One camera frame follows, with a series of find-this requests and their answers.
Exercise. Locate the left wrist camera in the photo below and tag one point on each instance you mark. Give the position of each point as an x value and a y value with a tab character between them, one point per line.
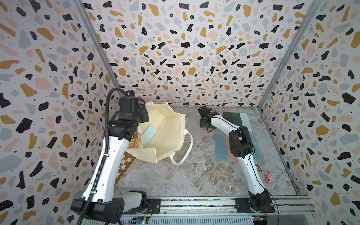
130	103

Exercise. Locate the teal translucent pencil case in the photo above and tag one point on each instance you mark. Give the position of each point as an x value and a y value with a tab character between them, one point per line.
257	153

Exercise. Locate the dark green book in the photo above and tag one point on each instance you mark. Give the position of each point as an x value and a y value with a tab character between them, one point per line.
236	119

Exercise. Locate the cream floral canvas bag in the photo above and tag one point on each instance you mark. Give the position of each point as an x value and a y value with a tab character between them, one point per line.
169	138

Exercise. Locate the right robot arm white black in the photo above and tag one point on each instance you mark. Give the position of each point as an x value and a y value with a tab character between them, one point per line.
241	146

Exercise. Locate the small pink toy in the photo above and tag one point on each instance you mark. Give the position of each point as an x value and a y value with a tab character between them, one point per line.
269	178

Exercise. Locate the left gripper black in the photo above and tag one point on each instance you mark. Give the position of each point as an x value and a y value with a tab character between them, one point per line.
145	116

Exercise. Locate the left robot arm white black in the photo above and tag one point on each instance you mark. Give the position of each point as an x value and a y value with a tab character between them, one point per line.
98	201

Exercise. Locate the wooden chessboard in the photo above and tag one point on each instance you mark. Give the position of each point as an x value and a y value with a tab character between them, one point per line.
126	164

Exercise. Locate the light mint pencil case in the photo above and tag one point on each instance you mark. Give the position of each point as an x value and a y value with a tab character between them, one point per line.
245	121

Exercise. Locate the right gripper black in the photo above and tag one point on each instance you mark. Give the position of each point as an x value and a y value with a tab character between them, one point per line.
201	123

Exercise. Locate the playing card box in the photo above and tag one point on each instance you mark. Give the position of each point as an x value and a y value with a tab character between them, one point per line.
258	168

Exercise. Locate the sage green pencil case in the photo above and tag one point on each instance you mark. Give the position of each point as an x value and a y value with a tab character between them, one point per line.
148	134

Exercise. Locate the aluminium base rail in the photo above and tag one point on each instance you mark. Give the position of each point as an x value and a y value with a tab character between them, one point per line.
223	210

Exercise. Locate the black pencil case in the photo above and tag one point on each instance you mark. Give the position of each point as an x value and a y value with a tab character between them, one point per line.
227	116

